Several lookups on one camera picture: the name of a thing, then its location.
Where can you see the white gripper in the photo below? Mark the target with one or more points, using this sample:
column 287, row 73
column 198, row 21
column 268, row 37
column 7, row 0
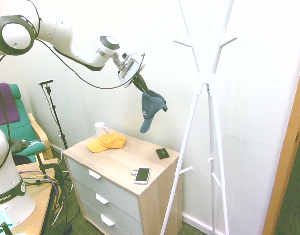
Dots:
column 130, row 71

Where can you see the blue baseball cap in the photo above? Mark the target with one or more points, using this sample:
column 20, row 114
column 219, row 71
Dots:
column 150, row 105

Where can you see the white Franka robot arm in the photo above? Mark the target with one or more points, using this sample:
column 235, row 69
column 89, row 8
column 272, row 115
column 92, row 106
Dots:
column 57, row 31

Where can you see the orange baseball cap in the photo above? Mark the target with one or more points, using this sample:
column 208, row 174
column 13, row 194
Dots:
column 110, row 142

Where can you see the white mug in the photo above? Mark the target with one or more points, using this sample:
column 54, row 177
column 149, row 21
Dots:
column 99, row 128

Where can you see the white coat stand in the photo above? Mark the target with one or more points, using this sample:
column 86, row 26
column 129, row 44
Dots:
column 204, row 76

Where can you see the round white key fob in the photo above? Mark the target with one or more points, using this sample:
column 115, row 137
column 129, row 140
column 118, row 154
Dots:
column 134, row 172

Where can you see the black tripod stand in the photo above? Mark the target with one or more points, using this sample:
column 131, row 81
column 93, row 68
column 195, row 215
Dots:
column 54, row 110

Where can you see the white smartphone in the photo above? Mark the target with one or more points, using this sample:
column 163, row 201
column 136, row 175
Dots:
column 142, row 175

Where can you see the black screw clamp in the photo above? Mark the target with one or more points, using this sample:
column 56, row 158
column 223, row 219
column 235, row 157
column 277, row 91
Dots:
column 57, row 171

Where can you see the green wooden armchair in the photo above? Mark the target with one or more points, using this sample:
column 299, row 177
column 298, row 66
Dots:
column 25, row 127

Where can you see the wooden chest of drawers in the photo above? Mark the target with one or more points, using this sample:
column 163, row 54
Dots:
column 155, row 208

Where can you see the purple cloth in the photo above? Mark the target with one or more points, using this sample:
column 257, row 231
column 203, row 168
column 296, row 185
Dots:
column 9, row 105

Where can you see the dark garment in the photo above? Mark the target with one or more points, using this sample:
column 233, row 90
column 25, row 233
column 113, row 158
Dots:
column 18, row 145

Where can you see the orange sticky note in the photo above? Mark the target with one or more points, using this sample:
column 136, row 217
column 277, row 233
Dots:
column 32, row 230

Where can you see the exterior camera bar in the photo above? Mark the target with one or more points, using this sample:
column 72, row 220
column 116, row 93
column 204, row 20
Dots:
column 45, row 82

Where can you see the wooden door frame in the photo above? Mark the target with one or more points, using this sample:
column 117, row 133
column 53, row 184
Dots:
column 282, row 171

